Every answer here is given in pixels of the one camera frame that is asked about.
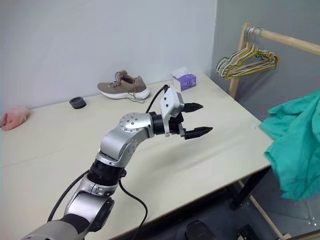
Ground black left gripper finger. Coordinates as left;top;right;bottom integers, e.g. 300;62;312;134
183;126;214;141
184;102;204;113

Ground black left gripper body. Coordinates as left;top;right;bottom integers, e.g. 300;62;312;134
169;110;188;139

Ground teal cloth garment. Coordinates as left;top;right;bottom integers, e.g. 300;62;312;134
259;88;320;202

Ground black table leg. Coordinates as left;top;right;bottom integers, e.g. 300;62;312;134
228;166;273;211

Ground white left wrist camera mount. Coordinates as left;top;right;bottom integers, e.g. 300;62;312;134
159;85;186;138

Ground pink cloth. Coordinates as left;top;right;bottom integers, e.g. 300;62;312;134
0;105;32;132

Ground wooden clothes rack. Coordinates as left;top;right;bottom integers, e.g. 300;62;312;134
228;21;320;240

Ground hangers on wooden rack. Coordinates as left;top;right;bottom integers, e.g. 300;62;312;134
215;26;276;76

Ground purple tissue box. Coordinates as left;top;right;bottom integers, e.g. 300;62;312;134
171;66;197;92

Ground brown sneaker with white sole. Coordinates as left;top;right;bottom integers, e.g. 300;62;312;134
96;70;152;104

